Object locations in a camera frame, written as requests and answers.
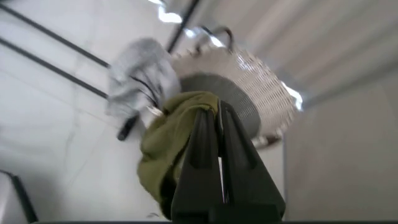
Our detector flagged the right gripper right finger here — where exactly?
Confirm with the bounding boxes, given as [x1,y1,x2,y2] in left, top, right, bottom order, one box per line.
[218,100,286,223]

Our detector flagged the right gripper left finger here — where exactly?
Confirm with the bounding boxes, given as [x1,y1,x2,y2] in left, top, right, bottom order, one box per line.
[170,106,225,223]

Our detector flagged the green long-sleeved shirt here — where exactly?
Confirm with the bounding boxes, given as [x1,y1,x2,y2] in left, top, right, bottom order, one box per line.
[136,90,220,220]

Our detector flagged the pale grey shorts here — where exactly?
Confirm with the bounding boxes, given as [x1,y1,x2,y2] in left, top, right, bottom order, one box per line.
[105,37,182,125]

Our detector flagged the black clothes rack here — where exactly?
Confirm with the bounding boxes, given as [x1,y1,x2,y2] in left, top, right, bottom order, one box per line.
[0,0,201,141]

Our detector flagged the white laundry basket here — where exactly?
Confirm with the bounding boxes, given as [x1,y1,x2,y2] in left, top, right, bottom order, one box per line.
[170,26,304,150]

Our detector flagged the white curtain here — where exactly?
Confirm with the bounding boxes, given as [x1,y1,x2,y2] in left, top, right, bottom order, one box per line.
[186,0,398,108]

